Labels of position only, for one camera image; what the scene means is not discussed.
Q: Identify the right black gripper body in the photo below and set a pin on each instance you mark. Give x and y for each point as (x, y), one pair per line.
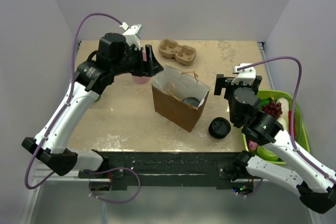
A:
(228, 95)

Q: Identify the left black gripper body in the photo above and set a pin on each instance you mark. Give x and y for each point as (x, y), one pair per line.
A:
(133, 62)

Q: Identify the black plastic cup lid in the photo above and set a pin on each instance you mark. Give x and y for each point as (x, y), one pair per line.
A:
(191, 101)

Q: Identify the brown paper bag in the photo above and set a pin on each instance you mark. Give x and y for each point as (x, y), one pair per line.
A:
(170, 87)

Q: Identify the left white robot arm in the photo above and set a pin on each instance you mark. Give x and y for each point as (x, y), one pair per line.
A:
(50, 144)

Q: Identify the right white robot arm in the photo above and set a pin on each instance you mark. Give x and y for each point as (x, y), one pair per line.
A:
(306, 177)

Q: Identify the pink plastic tumbler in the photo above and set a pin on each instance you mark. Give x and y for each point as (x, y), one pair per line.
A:
(142, 79)

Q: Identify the green toy cucumber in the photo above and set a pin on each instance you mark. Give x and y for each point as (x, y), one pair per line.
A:
(265, 101)

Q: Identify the purple toy grapes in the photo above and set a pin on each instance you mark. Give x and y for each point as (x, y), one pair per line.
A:
(273, 109)

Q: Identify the stack of black lids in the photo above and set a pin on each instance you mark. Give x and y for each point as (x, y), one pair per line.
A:
(219, 128)

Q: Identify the white toy radish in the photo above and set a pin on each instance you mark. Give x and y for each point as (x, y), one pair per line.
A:
(284, 106)
(283, 122)

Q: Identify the green plastic basket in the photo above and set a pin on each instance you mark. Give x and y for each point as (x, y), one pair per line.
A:
(299, 130)

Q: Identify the purple toy onion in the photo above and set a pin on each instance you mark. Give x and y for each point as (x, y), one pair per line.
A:
(252, 146)

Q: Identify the green toy cabbage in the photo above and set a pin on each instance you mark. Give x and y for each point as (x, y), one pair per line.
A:
(266, 154)

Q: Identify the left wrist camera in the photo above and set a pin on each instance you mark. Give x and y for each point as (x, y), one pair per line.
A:
(132, 33)

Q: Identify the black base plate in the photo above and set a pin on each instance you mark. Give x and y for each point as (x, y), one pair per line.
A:
(164, 169)

